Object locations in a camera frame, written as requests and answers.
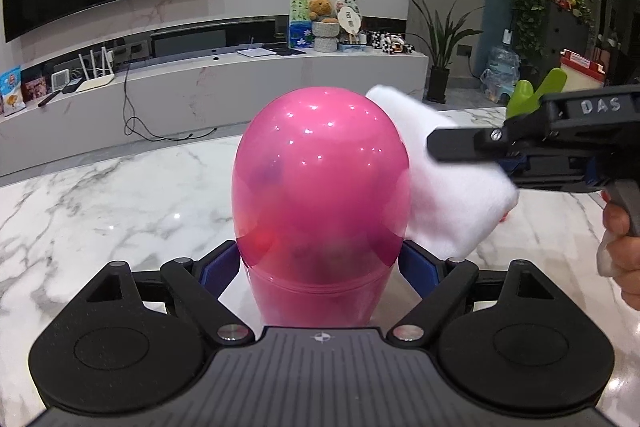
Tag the green blue picture book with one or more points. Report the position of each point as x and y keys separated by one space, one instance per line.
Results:
x=299 y=25

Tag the green plastic watering can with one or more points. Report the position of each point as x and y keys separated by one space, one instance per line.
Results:
x=526 y=99

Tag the potted green plant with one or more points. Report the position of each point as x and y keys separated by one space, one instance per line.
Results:
x=441 y=35

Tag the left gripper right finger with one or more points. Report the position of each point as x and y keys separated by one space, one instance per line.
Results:
x=509 y=341

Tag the marble tv console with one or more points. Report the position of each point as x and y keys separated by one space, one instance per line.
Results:
x=177 y=98

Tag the water jug on floor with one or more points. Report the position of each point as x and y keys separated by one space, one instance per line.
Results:
x=502 y=71

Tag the white wifi router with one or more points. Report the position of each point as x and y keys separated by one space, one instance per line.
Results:
x=96 y=72

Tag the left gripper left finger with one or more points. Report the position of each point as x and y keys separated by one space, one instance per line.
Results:
x=132 y=340

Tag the person right hand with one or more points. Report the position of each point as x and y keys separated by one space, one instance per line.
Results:
x=624 y=251

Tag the blue snack bag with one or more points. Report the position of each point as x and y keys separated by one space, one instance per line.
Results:
x=11 y=91

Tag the teddy bear in pot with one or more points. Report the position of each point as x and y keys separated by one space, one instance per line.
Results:
x=324 y=26

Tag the white jar red lid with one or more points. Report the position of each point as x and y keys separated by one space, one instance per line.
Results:
x=582 y=74

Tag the white towel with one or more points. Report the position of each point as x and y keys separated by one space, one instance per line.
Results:
x=453 y=207

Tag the pink dome plastic container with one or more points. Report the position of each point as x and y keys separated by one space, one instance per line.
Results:
x=320 y=206

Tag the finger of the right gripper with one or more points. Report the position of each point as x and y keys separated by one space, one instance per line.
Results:
x=467 y=144

